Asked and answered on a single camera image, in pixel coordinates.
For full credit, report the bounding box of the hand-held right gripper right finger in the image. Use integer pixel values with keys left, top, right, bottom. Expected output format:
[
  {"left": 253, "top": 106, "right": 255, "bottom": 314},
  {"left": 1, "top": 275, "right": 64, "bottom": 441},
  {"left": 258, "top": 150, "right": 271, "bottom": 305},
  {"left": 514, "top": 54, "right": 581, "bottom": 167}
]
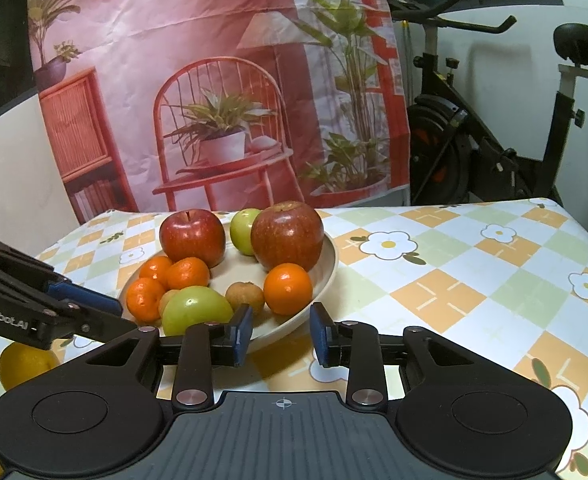
[{"left": 310, "top": 302, "right": 500, "bottom": 411}]

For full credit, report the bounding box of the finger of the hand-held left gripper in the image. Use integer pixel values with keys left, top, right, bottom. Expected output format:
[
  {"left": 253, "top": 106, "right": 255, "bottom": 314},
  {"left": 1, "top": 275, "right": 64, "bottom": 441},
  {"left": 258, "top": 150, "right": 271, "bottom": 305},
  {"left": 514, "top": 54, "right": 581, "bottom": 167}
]
[
  {"left": 0, "top": 250, "right": 123, "bottom": 318},
  {"left": 44, "top": 300, "right": 140, "bottom": 348}
]

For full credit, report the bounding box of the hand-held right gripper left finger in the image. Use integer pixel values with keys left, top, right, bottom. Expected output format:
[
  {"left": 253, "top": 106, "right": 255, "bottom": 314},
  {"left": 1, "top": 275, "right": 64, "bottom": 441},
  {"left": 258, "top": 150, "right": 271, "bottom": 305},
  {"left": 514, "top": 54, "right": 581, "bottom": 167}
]
[{"left": 61, "top": 305, "right": 254, "bottom": 411}]

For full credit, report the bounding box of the small brown fruit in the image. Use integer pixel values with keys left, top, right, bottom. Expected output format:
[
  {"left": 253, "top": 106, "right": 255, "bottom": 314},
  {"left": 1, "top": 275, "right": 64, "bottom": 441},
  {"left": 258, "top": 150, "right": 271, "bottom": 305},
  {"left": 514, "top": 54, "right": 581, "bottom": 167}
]
[
  {"left": 158, "top": 289, "right": 181, "bottom": 317},
  {"left": 225, "top": 282, "right": 266, "bottom": 313}
]

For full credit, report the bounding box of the large green apple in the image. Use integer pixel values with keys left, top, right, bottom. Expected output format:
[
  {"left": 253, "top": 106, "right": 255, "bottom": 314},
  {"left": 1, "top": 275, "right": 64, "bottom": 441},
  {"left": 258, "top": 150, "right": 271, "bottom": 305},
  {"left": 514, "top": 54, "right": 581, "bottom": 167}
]
[{"left": 162, "top": 286, "right": 235, "bottom": 337}]

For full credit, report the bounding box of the tangerine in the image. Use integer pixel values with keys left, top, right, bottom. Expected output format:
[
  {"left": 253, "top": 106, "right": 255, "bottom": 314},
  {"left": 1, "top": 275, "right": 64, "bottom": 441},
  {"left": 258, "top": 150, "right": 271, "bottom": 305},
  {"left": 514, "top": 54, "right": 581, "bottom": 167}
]
[
  {"left": 264, "top": 263, "right": 314, "bottom": 315},
  {"left": 165, "top": 257, "right": 211, "bottom": 291},
  {"left": 125, "top": 277, "right": 166, "bottom": 322},
  {"left": 139, "top": 256, "right": 174, "bottom": 291}
]

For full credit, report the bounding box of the beige plate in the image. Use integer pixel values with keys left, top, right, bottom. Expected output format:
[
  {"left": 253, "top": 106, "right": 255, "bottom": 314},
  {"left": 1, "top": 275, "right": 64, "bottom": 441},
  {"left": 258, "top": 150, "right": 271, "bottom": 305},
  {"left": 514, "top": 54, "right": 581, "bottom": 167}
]
[{"left": 119, "top": 207, "right": 341, "bottom": 353}]

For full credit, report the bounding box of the small green apple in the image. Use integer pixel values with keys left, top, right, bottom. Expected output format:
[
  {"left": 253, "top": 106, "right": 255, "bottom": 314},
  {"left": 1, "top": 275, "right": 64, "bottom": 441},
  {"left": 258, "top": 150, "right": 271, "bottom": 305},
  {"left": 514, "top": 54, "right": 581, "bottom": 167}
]
[{"left": 230, "top": 208, "right": 264, "bottom": 256}]

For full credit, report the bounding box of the large red-brown apple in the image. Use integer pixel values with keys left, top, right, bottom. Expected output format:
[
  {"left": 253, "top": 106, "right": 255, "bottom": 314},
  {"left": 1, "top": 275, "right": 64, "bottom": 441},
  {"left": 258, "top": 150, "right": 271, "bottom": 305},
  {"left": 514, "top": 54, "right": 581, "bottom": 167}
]
[{"left": 250, "top": 201, "right": 325, "bottom": 272}]

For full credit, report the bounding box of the red apple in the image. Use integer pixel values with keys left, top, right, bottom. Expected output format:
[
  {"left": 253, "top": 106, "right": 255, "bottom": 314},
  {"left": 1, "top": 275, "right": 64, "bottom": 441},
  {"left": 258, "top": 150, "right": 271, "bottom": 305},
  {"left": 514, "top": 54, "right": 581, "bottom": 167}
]
[{"left": 159, "top": 208, "right": 226, "bottom": 268}]

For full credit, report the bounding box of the checked floral tablecloth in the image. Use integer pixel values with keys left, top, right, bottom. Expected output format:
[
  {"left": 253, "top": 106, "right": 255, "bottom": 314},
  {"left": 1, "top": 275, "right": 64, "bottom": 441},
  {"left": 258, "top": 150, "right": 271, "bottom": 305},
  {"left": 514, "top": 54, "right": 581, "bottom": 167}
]
[{"left": 0, "top": 195, "right": 588, "bottom": 480}]

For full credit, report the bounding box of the black exercise bike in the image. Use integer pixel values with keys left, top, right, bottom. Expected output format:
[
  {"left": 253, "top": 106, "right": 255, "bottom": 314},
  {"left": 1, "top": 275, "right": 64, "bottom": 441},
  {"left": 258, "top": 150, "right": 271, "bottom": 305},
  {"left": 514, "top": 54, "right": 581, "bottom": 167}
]
[{"left": 386, "top": 0, "right": 588, "bottom": 206}]

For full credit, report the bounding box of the pink printed backdrop cloth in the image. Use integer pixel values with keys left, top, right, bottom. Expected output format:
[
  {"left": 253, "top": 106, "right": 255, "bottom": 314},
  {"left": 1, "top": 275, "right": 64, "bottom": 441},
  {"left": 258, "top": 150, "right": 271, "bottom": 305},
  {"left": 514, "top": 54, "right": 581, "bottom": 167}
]
[{"left": 24, "top": 0, "right": 412, "bottom": 226}]

